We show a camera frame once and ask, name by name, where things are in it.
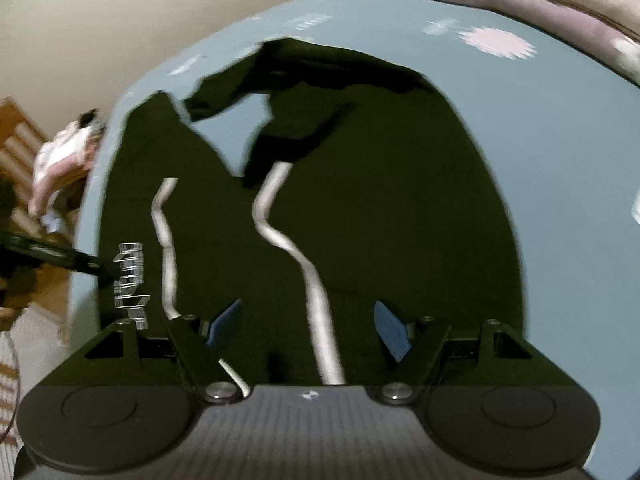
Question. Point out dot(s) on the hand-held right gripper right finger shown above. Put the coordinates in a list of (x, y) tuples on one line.
[(392, 327)]

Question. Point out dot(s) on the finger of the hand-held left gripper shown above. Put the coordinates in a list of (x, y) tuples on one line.
[(60, 256)]

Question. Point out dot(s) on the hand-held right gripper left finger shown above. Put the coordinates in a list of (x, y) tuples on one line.
[(227, 322)]

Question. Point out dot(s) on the pink white cloth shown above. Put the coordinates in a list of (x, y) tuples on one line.
[(60, 160)]

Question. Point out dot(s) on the wooden chair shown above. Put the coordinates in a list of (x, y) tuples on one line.
[(17, 140)]

